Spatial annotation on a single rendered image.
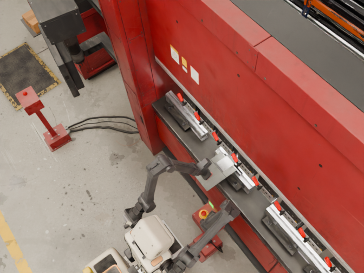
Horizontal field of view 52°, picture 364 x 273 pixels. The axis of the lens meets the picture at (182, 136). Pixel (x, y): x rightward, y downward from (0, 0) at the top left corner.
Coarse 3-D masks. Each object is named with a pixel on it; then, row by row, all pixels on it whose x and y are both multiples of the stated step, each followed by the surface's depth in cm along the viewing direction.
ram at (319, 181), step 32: (160, 0) 208; (160, 32) 235; (192, 32) 196; (160, 64) 271; (192, 64) 220; (224, 64) 185; (224, 96) 207; (256, 96) 176; (224, 128) 233; (256, 128) 195; (288, 128) 167; (256, 160) 218; (288, 160) 184; (320, 160) 159; (288, 192) 205; (320, 192) 175; (352, 192) 152; (320, 224) 194; (352, 224) 166; (352, 256) 183
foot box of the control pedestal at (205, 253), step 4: (200, 236) 331; (216, 236) 331; (196, 240) 330; (216, 240) 329; (220, 240) 329; (192, 244) 339; (212, 244) 327; (216, 244) 327; (220, 244) 331; (204, 248) 326; (208, 248) 326; (212, 248) 326; (216, 248) 331; (200, 252) 335; (204, 252) 324; (208, 252) 324; (212, 252) 334; (200, 256) 334; (204, 256) 331; (208, 256) 332; (200, 260) 332; (204, 260) 332
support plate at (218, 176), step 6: (216, 156) 272; (222, 156) 272; (210, 168) 267; (216, 168) 267; (228, 168) 266; (234, 168) 266; (216, 174) 265; (222, 174) 264; (228, 174) 264; (198, 180) 263; (204, 180) 263; (210, 180) 263; (216, 180) 262; (204, 186) 261; (210, 186) 260
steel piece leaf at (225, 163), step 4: (220, 160) 270; (224, 160) 270; (228, 160) 269; (216, 164) 267; (220, 164) 268; (224, 164) 268; (228, 164) 268; (232, 164) 268; (220, 168) 264; (224, 168) 266
